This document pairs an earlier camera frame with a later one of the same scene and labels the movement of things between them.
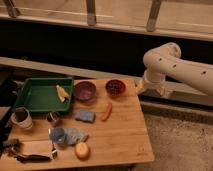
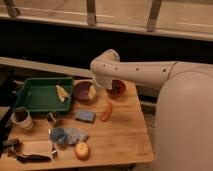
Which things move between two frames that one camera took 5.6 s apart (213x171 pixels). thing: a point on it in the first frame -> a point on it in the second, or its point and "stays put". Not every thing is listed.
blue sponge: [86, 116] stays put
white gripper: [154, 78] -> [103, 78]
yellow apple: [82, 150] stays put
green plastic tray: [41, 95] stays put
